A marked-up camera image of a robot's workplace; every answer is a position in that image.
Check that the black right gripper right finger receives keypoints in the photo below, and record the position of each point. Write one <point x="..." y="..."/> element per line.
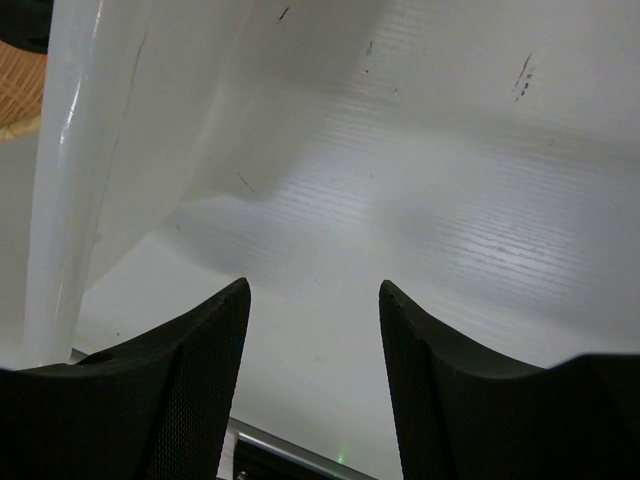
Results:
<point x="464" y="411"/>

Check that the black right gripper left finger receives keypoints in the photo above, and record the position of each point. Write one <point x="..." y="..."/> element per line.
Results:
<point x="154" y="407"/>

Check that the translucent white plastic bin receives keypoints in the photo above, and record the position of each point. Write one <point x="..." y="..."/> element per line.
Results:
<point x="128" y="99"/>

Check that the woven bamboo triangular basket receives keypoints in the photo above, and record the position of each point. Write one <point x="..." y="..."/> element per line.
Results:
<point x="21" y="91"/>

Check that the black round plate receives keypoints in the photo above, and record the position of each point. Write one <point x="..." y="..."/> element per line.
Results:
<point x="25" y="24"/>

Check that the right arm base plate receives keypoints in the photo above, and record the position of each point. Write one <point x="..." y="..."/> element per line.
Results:
<point x="251" y="453"/>

